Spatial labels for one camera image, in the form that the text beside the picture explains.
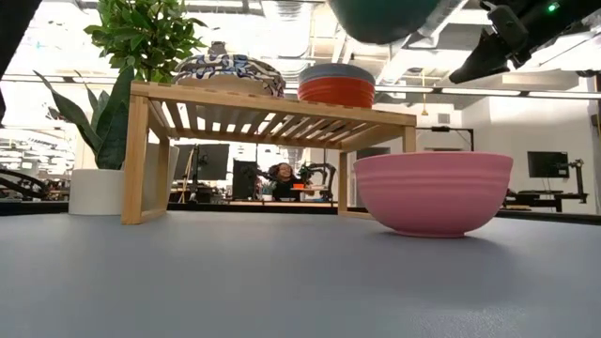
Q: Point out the person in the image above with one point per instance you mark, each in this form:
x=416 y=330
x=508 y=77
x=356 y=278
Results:
x=284 y=180

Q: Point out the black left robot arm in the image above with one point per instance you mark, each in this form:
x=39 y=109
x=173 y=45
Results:
x=14 y=23

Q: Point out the dark green snake plant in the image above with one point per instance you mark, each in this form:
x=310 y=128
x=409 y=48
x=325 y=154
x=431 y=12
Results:
x=112 y=136

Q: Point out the pink plastic bowl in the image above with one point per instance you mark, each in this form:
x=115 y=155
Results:
x=434 y=197

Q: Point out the black metal frame stand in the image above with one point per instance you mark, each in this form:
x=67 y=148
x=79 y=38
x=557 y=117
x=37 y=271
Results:
x=441 y=128

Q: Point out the black background desk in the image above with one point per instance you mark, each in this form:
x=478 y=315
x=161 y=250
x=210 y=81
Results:
x=549 y=197

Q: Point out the blue plastic bowl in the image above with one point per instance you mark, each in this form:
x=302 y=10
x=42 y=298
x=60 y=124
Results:
x=335 y=70

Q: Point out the black computer monitor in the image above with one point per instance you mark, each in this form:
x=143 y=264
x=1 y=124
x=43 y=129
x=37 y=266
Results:
x=548 y=164

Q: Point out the wooden slatted shelf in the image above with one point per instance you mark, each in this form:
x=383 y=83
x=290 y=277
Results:
x=263 y=108

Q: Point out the large dark background monitor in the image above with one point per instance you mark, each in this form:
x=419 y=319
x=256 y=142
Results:
x=213 y=162

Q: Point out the green plastic bowl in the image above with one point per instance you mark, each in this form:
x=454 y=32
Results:
x=382 y=21

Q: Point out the orange plastic bowl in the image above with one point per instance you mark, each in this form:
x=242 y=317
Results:
x=335 y=94

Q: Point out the black background robot arm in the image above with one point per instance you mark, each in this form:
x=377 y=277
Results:
x=23 y=183

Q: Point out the dark round ceiling lamp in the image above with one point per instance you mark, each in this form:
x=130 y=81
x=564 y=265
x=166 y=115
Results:
x=217 y=47

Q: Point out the tall white plant pot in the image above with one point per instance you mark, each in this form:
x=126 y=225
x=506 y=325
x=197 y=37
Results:
x=151 y=178

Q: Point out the black computer tower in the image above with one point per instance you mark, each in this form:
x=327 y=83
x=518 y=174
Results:
x=244 y=180

